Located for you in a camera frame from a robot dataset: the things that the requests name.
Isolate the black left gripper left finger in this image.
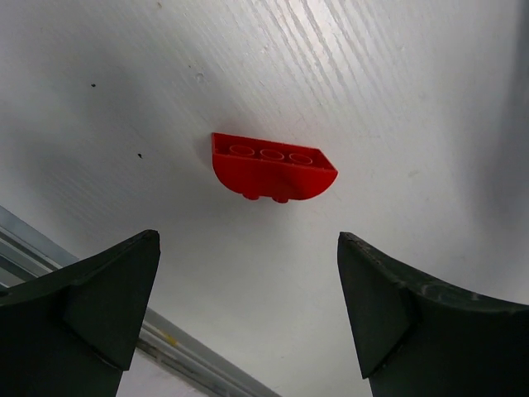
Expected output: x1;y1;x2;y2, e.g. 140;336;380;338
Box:
1;230;160;396

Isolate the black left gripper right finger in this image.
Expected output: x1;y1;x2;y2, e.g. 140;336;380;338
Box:
337;232;528;396

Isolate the red curved lego brick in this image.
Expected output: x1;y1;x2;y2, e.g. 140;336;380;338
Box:
211;132;338;203

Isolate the aluminium frame rail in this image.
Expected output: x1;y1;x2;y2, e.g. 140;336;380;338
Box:
1;208;279;397

